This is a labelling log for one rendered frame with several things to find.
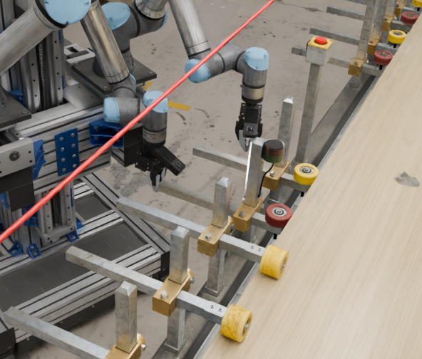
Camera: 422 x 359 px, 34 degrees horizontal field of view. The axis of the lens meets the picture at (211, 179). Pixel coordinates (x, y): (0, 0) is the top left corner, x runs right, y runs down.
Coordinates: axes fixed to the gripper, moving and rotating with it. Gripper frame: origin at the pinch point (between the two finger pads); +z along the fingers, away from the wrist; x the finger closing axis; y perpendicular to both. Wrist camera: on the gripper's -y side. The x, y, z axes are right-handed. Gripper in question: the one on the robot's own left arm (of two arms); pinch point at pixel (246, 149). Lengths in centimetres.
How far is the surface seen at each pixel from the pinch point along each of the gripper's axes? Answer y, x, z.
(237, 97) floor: 196, 10, 94
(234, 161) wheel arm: 2.7, 3.8, 7.3
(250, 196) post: -22.4, -3.0, 2.3
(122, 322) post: -93, 23, -14
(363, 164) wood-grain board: 3.4, -40.2, 2.9
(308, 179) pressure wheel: -8.6, -21.2, 3.1
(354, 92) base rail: 90, -46, 23
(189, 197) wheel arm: -19.4, 16.3, 7.8
